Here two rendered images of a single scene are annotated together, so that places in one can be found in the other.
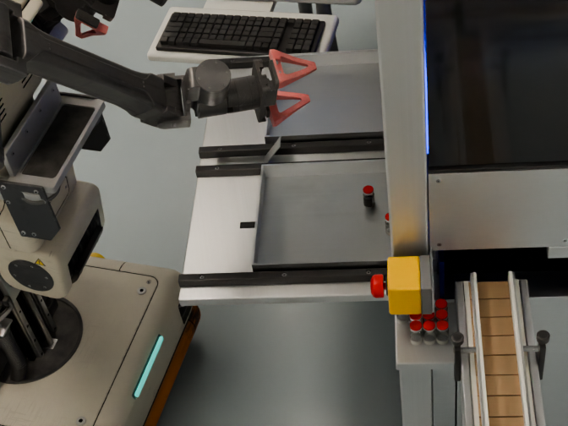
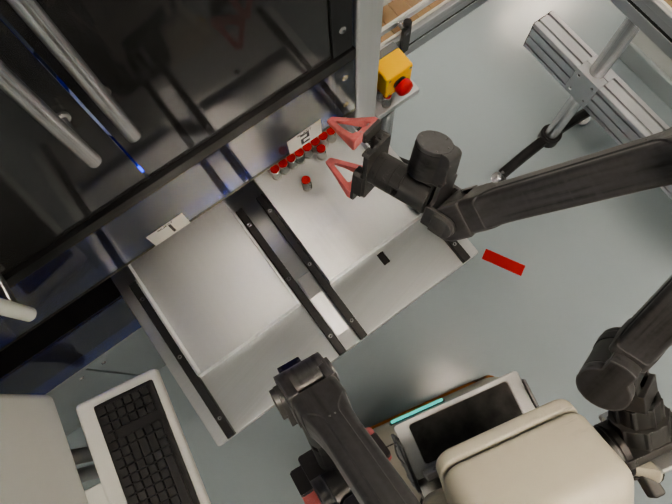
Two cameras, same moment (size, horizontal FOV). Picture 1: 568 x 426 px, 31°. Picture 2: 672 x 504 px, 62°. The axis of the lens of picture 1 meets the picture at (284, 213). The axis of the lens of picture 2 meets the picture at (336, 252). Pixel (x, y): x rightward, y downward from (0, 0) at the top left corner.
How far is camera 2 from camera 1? 1.67 m
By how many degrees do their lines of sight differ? 53
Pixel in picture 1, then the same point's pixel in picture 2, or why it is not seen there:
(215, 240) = (412, 269)
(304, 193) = (326, 239)
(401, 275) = (396, 63)
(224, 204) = (376, 291)
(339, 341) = not seen: hidden behind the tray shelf
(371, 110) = (208, 254)
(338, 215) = (330, 201)
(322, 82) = (197, 318)
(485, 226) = not seen: hidden behind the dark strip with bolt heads
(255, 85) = (382, 154)
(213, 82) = (440, 139)
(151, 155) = not seen: outside the picture
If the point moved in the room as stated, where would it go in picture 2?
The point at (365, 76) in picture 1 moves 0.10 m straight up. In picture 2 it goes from (170, 287) to (154, 278)
